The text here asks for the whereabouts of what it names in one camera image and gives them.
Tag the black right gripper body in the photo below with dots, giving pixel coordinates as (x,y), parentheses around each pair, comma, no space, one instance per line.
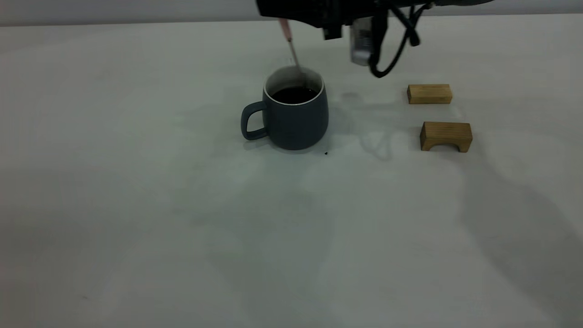
(350,11)

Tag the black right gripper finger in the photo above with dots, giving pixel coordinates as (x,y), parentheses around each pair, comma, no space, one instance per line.
(296,14)
(287,3)

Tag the grey ceramic cup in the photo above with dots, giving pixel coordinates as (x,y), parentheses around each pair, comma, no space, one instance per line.
(296,125)

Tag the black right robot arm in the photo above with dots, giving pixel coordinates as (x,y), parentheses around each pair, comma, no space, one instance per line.
(455,2)

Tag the black coffee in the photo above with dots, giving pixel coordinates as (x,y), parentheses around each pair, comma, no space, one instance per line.
(294,94)

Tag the plain wooden block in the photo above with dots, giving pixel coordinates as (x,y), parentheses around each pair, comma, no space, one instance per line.
(429,94)

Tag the arched wooden block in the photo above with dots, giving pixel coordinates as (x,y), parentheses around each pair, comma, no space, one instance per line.
(445,132)

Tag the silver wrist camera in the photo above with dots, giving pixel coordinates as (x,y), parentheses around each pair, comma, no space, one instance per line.
(362,43)

